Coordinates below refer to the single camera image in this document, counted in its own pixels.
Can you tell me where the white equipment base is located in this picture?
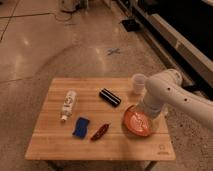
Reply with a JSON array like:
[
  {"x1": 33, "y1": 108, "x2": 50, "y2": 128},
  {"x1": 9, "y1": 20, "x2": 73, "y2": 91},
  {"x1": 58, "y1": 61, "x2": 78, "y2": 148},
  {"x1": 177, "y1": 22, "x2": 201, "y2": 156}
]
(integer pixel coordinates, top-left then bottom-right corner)
[{"x1": 58, "y1": 0, "x2": 88, "y2": 14}]

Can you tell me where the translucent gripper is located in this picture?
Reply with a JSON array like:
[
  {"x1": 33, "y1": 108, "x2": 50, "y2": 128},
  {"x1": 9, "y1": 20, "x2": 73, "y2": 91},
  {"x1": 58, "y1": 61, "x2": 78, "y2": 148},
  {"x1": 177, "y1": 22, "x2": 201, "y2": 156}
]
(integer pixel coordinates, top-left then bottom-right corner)
[{"x1": 128, "y1": 99, "x2": 165, "y2": 134}]

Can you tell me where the white plastic bottle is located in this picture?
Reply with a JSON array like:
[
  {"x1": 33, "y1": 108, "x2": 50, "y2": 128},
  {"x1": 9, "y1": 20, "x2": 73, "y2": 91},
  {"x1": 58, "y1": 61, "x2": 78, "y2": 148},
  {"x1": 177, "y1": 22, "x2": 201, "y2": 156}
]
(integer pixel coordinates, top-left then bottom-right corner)
[{"x1": 61, "y1": 91, "x2": 77, "y2": 122}]

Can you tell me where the wooden table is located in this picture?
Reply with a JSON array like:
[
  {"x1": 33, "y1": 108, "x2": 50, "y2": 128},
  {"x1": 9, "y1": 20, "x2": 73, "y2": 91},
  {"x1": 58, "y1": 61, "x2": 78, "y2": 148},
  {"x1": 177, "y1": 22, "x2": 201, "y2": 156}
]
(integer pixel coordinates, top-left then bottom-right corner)
[{"x1": 25, "y1": 78, "x2": 175, "y2": 163}]

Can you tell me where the black rectangular box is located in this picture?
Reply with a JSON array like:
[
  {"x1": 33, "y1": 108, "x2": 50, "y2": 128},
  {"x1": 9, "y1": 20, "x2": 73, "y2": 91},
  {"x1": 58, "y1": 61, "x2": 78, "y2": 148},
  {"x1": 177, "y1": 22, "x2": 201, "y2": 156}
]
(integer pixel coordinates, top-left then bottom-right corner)
[{"x1": 99, "y1": 89, "x2": 121, "y2": 107}]

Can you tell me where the red chili pepper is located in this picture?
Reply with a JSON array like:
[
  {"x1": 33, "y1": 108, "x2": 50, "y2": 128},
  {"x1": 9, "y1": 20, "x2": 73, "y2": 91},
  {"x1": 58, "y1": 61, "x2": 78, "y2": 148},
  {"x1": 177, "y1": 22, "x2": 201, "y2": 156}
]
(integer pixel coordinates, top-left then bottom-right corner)
[{"x1": 90, "y1": 124, "x2": 109, "y2": 141}]

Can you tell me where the blue sponge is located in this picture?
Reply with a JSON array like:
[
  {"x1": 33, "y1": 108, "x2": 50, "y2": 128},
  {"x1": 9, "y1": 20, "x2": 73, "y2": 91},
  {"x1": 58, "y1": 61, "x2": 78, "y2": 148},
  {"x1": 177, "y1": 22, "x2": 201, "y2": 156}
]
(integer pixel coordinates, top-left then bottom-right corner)
[{"x1": 73, "y1": 117, "x2": 90, "y2": 138}]

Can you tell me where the black floor plate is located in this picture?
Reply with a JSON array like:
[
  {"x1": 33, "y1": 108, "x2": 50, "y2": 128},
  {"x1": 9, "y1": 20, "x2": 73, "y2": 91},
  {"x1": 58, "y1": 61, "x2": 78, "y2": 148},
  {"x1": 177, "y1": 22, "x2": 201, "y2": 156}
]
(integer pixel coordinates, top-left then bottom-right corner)
[{"x1": 121, "y1": 19, "x2": 140, "y2": 32}]

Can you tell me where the orange plate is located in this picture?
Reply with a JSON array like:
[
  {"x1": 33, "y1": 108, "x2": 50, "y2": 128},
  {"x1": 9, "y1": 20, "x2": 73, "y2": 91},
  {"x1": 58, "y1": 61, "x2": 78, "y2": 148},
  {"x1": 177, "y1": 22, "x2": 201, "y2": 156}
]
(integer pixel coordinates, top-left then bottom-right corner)
[{"x1": 123, "y1": 105, "x2": 153, "y2": 137}]

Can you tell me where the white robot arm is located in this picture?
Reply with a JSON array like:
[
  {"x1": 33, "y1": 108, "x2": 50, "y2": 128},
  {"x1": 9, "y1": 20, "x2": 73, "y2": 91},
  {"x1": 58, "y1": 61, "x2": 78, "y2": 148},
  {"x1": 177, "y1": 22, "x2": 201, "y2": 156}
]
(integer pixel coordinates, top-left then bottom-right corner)
[{"x1": 135, "y1": 69, "x2": 213, "y2": 131}]

